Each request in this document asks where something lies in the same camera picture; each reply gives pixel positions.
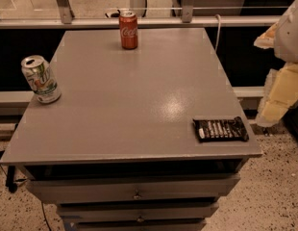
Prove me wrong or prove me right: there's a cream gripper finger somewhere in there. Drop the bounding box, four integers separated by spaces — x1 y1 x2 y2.
256 63 298 127
254 23 278 49

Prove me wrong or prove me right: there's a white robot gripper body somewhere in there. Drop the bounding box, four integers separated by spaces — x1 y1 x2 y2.
274 0 298 63

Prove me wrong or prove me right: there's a green white 7up can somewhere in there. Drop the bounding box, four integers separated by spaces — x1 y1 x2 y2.
21 55 62 104

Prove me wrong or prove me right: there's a black rxbar chocolate bar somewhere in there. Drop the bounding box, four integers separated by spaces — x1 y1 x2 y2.
193 116 249 142

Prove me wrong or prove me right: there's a red coca-cola can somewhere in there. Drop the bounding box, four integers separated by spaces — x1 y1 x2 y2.
119 10 138 49

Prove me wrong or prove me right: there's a grey drawer cabinet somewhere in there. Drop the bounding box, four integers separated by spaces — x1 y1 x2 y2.
2 28 261 231

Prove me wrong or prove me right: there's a white cable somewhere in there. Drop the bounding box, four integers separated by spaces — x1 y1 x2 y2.
213 13 222 54

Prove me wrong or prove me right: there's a metal railing frame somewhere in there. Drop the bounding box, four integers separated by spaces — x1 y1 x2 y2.
0 0 280 29

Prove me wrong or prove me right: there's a black floor cable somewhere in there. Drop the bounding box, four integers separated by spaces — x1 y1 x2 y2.
0 147 52 231

